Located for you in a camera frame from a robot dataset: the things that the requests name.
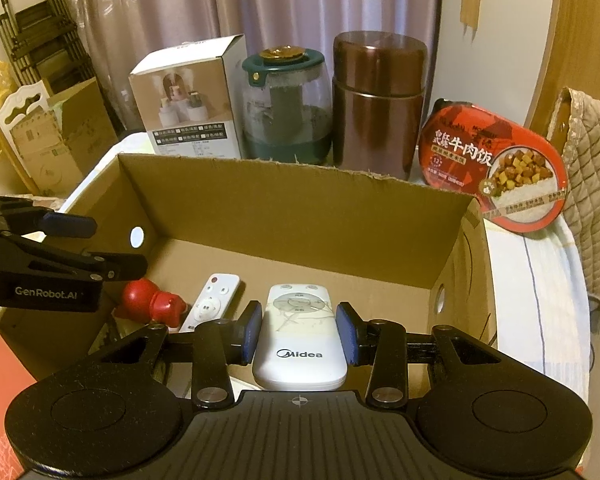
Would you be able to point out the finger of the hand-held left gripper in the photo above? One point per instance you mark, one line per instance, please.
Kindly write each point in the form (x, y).
(120, 266)
(70, 226)

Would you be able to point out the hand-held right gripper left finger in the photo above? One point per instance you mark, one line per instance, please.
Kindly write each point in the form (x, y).
(252, 332)

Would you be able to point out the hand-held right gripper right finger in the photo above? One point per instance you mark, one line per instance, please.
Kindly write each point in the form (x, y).
(345, 332)

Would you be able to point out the red toy figurine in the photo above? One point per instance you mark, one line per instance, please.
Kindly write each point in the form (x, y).
(150, 305)

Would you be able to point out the large white remote control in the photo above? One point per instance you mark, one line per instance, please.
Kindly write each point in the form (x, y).
(300, 355)

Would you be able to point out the brown cardboard box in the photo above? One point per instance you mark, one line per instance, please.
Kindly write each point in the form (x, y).
(305, 220)
(80, 125)

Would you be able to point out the small white remote red button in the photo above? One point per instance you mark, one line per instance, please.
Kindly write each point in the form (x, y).
(212, 302)

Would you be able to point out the folded brown cardboard box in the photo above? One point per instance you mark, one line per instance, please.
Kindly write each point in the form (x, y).
(80, 125)

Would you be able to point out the white ornate cardboard panel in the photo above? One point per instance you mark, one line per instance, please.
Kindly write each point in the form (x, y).
(17, 115)

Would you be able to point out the white product box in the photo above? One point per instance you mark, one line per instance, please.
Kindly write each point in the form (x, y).
(185, 105)

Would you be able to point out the folded bamboo rack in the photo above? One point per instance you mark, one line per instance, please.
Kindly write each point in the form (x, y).
(45, 35)

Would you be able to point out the red instant meal bowl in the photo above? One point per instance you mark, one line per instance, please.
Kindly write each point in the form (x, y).
(480, 160)

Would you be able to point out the glass jar green lid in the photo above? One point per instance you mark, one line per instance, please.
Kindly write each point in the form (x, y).
(285, 110)

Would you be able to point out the brown metal canister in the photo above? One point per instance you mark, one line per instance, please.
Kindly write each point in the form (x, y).
(377, 110)

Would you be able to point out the pale purple curtain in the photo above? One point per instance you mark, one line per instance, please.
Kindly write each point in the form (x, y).
(230, 10)

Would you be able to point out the beige quilted cloth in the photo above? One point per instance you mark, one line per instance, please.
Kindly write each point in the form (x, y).
(595, 175)

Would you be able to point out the wooden door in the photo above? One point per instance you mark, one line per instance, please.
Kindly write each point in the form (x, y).
(580, 25)

